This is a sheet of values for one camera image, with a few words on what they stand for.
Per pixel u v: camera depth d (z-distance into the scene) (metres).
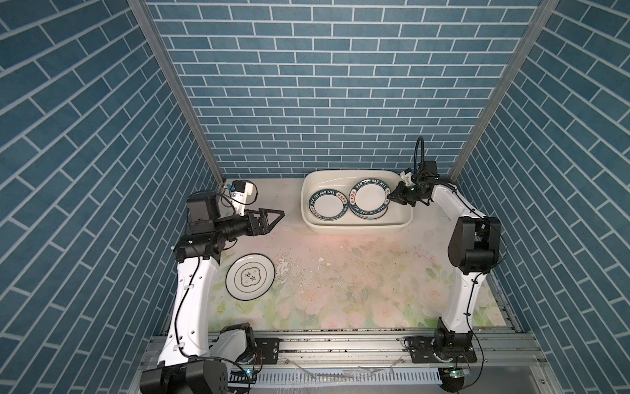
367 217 1.04
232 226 0.59
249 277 0.89
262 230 0.60
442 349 0.67
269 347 0.74
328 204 1.09
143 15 0.71
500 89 0.88
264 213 0.61
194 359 0.37
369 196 1.04
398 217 1.07
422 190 0.78
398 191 0.89
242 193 0.62
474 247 0.56
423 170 0.81
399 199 0.89
